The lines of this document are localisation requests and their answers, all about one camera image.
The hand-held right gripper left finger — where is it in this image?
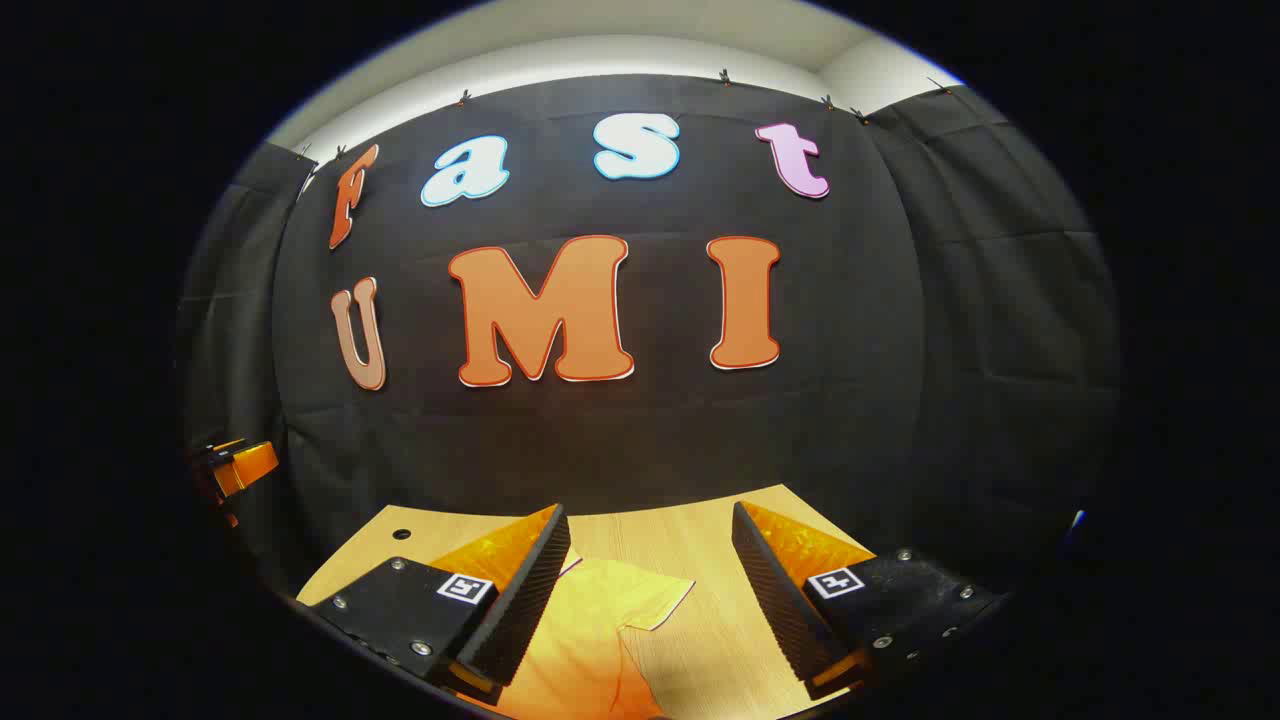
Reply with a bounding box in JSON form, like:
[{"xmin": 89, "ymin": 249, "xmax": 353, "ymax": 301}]
[{"xmin": 297, "ymin": 503, "xmax": 572, "ymax": 706}]

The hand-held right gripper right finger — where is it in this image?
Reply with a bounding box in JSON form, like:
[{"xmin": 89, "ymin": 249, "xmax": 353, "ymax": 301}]
[{"xmin": 731, "ymin": 500, "xmax": 1009, "ymax": 699}]

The orange polo T-shirt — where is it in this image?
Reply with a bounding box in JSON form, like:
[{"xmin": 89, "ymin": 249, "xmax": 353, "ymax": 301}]
[{"xmin": 470, "ymin": 548, "xmax": 697, "ymax": 720}]

